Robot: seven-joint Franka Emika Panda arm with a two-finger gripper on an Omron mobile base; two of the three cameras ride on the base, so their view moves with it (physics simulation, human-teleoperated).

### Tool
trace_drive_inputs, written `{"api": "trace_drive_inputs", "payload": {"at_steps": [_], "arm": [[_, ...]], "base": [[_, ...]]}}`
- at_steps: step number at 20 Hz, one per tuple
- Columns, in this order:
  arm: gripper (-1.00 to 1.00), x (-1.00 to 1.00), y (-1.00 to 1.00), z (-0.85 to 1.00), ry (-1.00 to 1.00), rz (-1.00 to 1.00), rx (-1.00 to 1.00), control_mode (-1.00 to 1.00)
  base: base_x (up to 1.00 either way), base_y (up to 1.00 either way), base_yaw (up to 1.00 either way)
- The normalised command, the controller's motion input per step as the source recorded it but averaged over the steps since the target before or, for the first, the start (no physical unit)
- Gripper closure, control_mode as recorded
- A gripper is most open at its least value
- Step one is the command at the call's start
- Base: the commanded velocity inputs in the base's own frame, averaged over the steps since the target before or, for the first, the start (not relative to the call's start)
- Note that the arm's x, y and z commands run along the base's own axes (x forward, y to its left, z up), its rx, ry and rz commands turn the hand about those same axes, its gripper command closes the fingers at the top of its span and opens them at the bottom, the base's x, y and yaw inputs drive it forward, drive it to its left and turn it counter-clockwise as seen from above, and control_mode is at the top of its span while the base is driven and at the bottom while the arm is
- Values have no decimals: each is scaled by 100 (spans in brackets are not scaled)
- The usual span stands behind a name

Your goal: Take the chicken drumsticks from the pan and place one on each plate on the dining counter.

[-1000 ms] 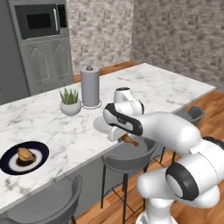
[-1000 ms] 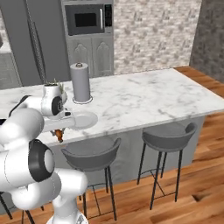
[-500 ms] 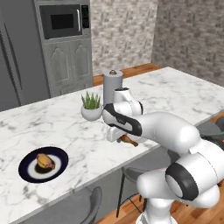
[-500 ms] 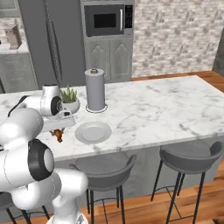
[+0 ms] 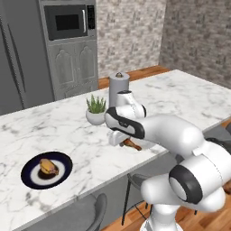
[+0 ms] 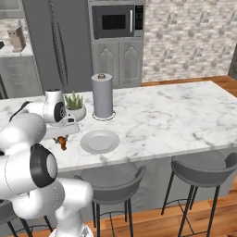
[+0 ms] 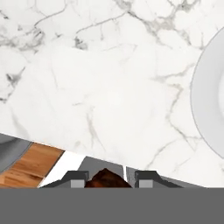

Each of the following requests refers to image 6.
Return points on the grey cupboard with arched doors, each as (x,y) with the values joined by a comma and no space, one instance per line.
(118,61)

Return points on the grey bar stool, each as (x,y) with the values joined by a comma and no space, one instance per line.
(9,216)
(200,169)
(114,182)

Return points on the green plant in white pot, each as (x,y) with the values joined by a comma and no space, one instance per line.
(76,106)

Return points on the grey round plate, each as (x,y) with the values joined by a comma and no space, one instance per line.
(99,141)

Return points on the grey base cabinet run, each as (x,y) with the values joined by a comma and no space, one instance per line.
(18,75)

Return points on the black and silver microwave oven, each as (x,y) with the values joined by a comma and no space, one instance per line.
(117,21)

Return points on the brown chicken drumstick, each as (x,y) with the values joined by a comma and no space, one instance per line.
(63,143)

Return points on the grey wall cabinet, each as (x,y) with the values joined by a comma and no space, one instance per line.
(10,7)

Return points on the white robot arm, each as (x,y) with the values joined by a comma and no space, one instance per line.
(21,172)

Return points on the brown knife block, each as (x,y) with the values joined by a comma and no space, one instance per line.
(17,38)

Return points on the grey fridge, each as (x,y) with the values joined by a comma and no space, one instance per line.
(58,43)

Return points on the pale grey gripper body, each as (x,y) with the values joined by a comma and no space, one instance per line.
(61,130)

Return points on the grey paper towel roll holder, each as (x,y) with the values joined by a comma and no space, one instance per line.
(102,95)

